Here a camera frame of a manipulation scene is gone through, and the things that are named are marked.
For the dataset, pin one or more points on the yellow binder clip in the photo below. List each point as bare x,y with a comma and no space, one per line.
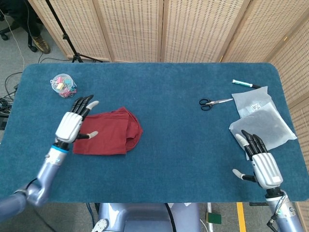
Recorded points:
60,86

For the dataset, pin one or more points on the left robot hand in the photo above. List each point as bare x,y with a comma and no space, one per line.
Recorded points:
68,126

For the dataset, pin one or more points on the black tripod stand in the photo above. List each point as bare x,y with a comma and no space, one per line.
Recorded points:
65,37

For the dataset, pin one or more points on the clear jar of binder clips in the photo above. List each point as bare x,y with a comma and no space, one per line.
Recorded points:
64,85

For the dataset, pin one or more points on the black power strip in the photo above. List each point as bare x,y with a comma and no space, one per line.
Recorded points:
3,124

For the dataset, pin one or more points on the woven wooden folding screen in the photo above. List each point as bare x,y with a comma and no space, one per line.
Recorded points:
132,29

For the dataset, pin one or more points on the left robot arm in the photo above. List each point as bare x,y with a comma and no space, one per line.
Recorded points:
48,169

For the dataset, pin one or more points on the white plastic bag dark contents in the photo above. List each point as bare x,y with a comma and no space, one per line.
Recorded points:
272,125

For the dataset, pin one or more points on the person in dark trousers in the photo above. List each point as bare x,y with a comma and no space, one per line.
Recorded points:
31,24

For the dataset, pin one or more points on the brown shoe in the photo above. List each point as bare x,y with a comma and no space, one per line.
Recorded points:
42,44

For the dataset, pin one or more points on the black office chair base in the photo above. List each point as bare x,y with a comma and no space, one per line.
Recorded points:
3,36

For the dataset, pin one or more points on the green circuit board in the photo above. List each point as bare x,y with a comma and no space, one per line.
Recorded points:
214,218

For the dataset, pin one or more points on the grey-blue robot torso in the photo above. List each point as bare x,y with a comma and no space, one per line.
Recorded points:
144,217

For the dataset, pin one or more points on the white plastic bag with label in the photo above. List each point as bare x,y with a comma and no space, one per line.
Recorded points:
248,99

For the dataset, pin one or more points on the green and white marker pen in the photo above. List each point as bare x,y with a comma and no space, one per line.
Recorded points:
242,83

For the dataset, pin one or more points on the red t-shirt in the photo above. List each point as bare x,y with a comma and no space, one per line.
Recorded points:
108,135

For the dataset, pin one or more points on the blue carpet table mat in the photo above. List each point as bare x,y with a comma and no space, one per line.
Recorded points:
169,79

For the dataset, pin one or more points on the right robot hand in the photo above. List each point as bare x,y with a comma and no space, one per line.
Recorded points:
266,170

